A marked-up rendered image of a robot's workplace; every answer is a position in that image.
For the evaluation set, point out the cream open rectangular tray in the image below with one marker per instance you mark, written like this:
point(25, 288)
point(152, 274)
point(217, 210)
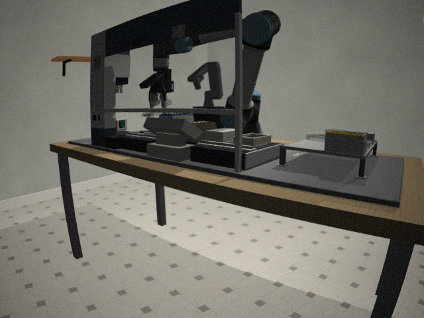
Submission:
point(260, 140)

